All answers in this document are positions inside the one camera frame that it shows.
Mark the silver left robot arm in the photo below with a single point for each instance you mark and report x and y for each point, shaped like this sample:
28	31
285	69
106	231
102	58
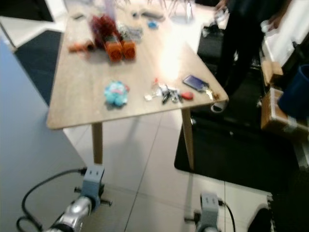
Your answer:
77	216

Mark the small keys with orange tag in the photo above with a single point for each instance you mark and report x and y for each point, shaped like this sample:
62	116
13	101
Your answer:
154	91

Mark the white partition panel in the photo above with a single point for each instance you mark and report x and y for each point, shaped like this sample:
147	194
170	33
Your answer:
24	145

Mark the dark rug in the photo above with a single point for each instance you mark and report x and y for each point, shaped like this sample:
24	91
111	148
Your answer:
236	145
36	53

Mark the wooden table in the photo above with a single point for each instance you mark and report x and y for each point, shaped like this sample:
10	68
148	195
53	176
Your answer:
77	82

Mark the small black card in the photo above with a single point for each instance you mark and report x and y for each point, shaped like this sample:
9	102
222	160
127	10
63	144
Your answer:
77	16

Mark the orange cylinder device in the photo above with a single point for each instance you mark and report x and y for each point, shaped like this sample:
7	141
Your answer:
114	50
129	49

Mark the clear jar with red lid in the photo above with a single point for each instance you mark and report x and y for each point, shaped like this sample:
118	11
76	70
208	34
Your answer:
104	24

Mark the silver metal parts pile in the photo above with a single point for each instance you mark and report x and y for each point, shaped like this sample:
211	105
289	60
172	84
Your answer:
130	33

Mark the small blue round object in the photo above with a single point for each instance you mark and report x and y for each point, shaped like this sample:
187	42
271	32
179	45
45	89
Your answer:
152	23

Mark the black remote control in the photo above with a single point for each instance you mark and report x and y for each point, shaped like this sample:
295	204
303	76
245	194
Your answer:
152	15

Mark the white tape roll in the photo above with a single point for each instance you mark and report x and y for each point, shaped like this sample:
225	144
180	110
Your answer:
217	106

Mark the person in dark clothes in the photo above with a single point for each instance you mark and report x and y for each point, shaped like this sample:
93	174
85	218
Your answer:
246	34

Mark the small cardboard box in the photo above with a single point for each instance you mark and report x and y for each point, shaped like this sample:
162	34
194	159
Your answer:
270	72

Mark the large cardboard box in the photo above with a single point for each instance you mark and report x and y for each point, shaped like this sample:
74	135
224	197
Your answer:
275	123

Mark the dark blue bin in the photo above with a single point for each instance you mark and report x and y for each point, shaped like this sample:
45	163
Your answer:
294	92

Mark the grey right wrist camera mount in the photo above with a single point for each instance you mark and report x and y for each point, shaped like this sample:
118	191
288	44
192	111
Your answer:
209	207

